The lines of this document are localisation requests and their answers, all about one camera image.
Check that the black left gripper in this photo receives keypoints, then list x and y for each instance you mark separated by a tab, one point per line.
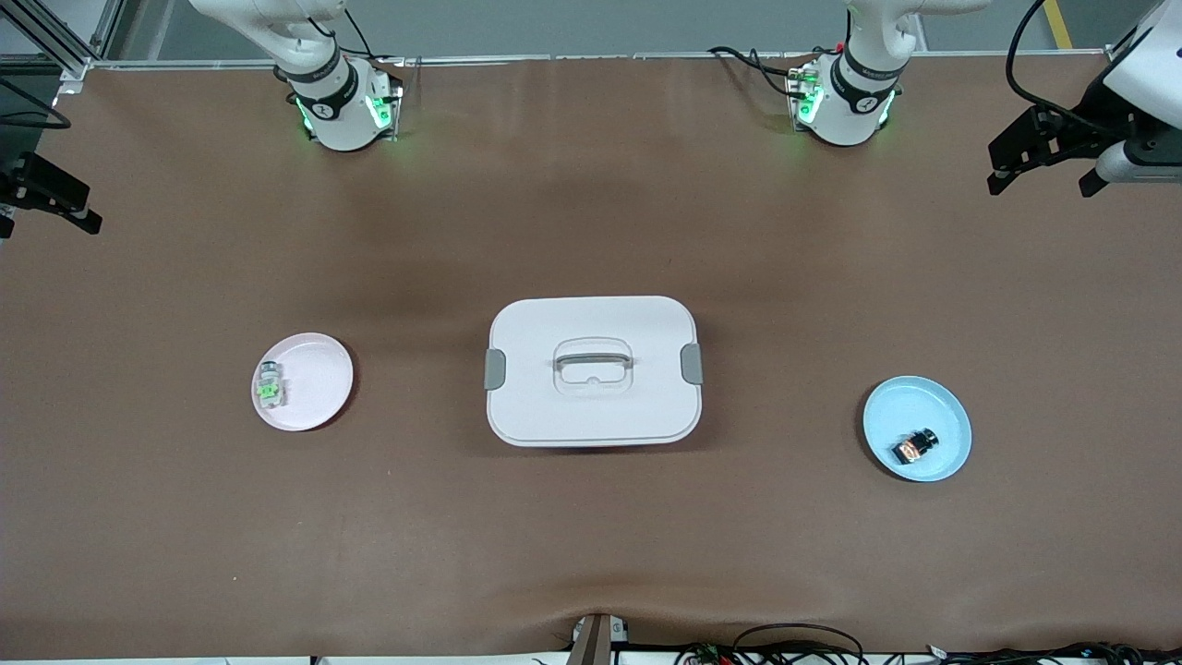
1077	128

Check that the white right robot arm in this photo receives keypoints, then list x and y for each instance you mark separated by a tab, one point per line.
323	102

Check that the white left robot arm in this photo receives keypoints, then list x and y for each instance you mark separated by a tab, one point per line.
854	102

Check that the pink plate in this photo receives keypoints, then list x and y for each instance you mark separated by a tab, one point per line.
314	379

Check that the blue plate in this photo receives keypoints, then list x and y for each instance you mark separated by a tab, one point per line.
910	411

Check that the white lidded storage box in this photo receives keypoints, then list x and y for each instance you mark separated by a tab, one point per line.
591	406

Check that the clear green switch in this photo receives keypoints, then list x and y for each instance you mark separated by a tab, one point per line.
270	388

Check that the silver table edge rail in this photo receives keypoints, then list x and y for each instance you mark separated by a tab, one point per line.
600	57

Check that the brown camera mount bracket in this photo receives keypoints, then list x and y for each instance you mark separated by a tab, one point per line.
596	642

